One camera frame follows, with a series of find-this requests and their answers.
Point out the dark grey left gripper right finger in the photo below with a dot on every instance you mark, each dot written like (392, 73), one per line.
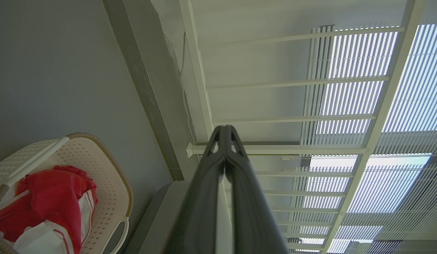
(250, 211)

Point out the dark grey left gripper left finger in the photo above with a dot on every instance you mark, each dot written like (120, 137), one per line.
(200, 204)

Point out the cream perforated plastic laundry basket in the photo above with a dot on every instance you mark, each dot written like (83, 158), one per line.
(105, 176)

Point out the raised concrete step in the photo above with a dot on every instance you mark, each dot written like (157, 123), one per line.
(140, 77)

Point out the red and white garment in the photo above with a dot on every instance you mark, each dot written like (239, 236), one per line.
(45, 197)

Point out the white window blinds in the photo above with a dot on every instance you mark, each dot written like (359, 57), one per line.
(416, 88)

